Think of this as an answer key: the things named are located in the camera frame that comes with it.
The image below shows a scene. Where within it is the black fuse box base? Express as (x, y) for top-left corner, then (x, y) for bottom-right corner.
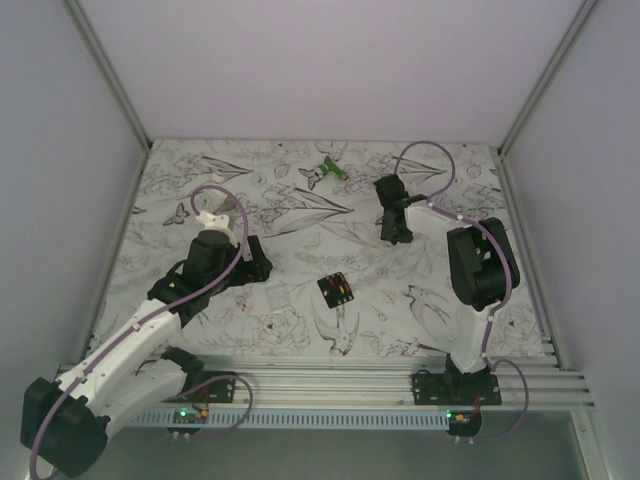
(317, 272), (354, 309)

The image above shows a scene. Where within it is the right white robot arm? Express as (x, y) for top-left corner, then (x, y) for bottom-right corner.
(374, 175), (520, 405)

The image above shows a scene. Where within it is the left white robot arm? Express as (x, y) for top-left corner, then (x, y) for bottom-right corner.
(20, 230), (272, 478)

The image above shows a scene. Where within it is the clear fuse box cover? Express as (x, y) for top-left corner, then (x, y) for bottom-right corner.
(265, 285), (290, 311)

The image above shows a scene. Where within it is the white and grey pipe fitting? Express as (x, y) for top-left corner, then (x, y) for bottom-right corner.
(210, 173), (236, 215)

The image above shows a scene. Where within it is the floral printed table mat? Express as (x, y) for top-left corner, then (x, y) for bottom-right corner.
(91, 138), (549, 359)

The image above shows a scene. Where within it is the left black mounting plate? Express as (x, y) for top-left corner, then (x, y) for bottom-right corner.
(145, 371), (236, 404)

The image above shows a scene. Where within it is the black mounting plate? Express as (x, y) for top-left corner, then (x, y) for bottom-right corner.
(145, 371), (236, 404)
(410, 370), (502, 407)

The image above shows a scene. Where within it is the left controller board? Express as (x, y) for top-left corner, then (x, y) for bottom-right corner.
(172, 407), (209, 425)

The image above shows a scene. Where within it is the controller board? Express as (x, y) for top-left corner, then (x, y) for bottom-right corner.
(446, 410), (481, 427)
(172, 407), (209, 425)

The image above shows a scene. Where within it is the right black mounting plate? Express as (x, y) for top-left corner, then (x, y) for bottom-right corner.
(410, 370), (502, 407)

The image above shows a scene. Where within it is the right controller board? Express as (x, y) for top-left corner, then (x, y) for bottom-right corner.
(446, 410), (481, 427)

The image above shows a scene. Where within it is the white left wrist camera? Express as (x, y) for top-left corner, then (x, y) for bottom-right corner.
(196, 211), (239, 247)

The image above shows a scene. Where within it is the aluminium frame rail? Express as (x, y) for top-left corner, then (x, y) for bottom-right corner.
(204, 356), (595, 411)

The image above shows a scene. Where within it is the white slotted cable duct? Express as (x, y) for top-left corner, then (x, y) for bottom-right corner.
(130, 407), (449, 431)

